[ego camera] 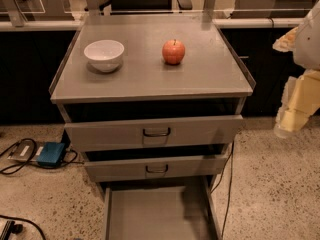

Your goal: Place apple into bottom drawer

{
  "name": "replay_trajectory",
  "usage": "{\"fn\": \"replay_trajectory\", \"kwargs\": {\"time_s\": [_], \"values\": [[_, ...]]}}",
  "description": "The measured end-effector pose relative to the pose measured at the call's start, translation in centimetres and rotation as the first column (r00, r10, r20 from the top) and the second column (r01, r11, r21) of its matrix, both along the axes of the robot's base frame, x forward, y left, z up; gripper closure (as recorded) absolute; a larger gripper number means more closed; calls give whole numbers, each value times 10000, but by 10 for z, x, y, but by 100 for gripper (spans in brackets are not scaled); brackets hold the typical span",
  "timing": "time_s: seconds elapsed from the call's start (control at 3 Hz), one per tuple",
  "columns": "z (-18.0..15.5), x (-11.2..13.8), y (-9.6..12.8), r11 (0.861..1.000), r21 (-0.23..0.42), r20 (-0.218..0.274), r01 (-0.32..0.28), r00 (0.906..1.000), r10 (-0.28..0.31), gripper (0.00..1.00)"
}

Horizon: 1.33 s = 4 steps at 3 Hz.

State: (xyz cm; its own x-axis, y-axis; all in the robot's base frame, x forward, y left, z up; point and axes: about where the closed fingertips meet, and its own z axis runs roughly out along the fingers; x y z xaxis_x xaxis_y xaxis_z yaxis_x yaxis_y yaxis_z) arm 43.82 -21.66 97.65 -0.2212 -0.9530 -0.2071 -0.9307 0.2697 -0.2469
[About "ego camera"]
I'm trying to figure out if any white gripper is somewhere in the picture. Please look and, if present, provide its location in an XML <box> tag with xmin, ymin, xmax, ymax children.
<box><xmin>272</xmin><ymin>1</ymin><xmax>320</xmax><ymax>138</ymax></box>

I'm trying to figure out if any red apple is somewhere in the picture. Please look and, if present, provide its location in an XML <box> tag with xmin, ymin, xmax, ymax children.
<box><xmin>162</xmin><ymin>39</ymin><xmax>185</xmax><ymax>65</ymax></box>

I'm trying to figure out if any grey top drawer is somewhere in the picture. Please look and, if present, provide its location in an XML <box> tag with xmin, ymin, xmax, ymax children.
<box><xmin>65</xmin><ymin>115</ymin><xmax>243</xmax><ymax>152</ymax></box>

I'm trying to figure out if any grey middle drawer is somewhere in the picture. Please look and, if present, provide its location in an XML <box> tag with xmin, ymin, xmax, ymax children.
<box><xmin>84</xmin><ymin>155</ymin><xmax>227</xmax><ymax>182</ymax></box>

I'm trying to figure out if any grey metal drawer cabinet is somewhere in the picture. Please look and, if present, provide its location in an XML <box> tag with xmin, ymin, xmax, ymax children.
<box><xmin>50</xmin><ymin>14</ymin><xmax>254</xmax><ymax>237</ymax></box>

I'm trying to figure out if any grey open bottom drawer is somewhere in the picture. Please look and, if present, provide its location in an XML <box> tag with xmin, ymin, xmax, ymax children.
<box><xmin>102</xmin><ymin>183</ymin><xmax>222</xmax><ymax>240</ymax></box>

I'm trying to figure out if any white ceramic bowl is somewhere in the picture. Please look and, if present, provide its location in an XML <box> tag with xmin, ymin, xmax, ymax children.
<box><xmin>84</xmin><ymin>40</ymin><xmax>125</xmax><ymax>73</ymax></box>

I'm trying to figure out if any blue box on floor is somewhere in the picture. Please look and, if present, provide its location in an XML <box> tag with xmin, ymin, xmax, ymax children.
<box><xmin>36</xmin><ymin>142</ymin><xmax>65</xmax><ymax>167</ymax></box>

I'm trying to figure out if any silver flat device on floor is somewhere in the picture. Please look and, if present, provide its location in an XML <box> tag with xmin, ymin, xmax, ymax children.
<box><xmin>8</xmin><ymin>140</ymin><xmax>44</xmax><ymax>162</ymax></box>

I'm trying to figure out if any black device bottom left corner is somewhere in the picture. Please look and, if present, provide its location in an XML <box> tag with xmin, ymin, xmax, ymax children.
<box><xmin>0</xmin><ymin>220</ymin><xmax>23</xmax><ymax>240</ymax></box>

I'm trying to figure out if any black cable on floor left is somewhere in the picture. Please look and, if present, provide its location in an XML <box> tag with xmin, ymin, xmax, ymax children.
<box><xmin>0</xmin><ymin>137</ymin><xmax>84</xmax><ymax>176</ymax></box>

